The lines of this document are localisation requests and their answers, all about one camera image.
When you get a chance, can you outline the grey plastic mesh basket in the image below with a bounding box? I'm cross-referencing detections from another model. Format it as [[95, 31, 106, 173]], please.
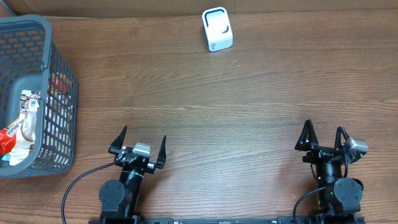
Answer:
[[1, 15, 78, 179]]

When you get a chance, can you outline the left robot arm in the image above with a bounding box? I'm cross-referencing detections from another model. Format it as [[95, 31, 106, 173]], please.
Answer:
[[99, 127, 167, 223]]

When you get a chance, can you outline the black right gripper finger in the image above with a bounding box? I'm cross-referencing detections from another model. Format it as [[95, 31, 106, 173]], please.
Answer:
[[335, 125, 349, 149], [295, 119, 318, 151]]

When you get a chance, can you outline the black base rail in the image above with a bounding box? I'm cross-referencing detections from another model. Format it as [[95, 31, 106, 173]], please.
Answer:
[[88, 216, 366, 224]]

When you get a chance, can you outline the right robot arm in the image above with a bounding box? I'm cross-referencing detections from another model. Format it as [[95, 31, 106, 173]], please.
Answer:
[[292, 119, 368, 223]]

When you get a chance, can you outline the beige bread snack bag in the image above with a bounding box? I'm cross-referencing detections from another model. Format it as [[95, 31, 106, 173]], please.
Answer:
[[9, 90, 40, 166]]

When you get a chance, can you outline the red orange spaghetti pack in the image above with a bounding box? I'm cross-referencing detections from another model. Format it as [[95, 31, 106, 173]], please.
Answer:
[[1, 121, 19, 156]]

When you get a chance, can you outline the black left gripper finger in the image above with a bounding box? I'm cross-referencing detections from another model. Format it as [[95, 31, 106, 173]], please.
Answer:
[[155, 136, 167, 169], [110, 126, 127, 150]]

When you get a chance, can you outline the white barcode scanner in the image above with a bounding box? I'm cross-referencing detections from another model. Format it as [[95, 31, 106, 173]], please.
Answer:
[[201, 7, 233, 52]]

